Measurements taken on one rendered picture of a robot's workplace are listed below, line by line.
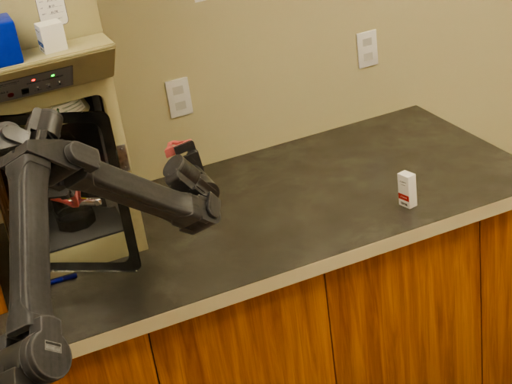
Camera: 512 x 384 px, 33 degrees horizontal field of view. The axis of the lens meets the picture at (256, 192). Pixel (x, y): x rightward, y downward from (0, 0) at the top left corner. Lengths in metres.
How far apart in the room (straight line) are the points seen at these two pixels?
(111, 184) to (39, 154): 0.18
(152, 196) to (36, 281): 0.38
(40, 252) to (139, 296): 0.65
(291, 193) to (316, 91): 0.48
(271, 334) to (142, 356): 0.33
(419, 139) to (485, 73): 0.52
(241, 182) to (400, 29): 0.75
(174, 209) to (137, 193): 0.10
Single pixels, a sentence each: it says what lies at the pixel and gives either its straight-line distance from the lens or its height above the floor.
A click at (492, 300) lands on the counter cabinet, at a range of 2.47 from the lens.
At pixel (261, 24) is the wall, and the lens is 2.62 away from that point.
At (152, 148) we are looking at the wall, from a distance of 2.60.
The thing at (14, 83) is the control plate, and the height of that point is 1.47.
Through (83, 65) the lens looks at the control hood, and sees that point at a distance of 1.94.
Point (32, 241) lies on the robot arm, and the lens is 1.43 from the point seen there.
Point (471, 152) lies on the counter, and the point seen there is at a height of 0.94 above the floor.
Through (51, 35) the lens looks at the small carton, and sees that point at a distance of 1.91.
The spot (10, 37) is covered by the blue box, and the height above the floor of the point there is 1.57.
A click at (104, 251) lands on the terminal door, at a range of 2.04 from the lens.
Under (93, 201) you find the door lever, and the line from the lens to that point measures 1.92.
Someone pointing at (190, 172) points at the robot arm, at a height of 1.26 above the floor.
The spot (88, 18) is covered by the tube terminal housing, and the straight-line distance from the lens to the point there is 2.01.
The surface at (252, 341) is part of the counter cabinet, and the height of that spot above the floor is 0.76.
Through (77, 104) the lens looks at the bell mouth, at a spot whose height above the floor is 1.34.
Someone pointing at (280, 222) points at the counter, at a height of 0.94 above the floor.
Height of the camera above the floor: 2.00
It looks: 26 degrees down
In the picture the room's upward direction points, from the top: 8 degrees counter-clockwise
